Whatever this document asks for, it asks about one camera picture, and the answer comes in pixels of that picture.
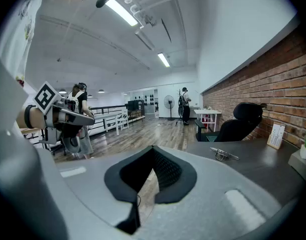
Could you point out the white long table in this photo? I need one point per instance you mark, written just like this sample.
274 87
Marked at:
102 117

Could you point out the grey concrete planter tray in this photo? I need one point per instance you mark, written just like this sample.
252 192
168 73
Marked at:
300 165

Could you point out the black office chair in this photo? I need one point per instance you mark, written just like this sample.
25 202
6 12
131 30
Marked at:
233 131

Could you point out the wooden coat rack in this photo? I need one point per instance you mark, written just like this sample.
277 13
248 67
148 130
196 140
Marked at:
179 92

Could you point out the unlit ceiling light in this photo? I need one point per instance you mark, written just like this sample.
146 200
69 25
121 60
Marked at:
144 40

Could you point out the person's white printed shirt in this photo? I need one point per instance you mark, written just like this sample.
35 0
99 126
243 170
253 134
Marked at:
17 34

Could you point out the dark ceiling strip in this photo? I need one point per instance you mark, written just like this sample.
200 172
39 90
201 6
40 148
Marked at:
166 31

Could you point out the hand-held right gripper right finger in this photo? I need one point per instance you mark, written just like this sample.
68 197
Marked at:
218 196

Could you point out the silver metal clip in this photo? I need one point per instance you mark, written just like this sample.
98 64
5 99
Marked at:
221 155

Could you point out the person's left forearm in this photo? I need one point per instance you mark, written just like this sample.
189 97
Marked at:
40 117

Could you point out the lit ceiling tube light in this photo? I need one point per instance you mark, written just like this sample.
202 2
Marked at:
164 59
117 7

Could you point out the black standing fan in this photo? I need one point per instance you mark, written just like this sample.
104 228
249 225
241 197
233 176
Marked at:
169 101

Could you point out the white side table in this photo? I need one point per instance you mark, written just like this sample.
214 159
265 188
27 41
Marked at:
207 112

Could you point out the wooden stand desk calendar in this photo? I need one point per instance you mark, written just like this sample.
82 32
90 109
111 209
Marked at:
275 136

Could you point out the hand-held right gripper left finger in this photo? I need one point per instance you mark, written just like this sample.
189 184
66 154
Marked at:
87 184

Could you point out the white pot green plant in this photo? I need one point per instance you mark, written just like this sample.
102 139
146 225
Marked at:
305 151

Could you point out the black wristband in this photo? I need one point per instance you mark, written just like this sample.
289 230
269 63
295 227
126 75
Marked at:
29 116

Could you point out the black railing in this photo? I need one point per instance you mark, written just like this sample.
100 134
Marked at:
110 106

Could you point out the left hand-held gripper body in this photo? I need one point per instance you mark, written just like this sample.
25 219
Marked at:
46 97

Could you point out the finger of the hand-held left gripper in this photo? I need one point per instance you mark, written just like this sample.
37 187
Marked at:
77 119

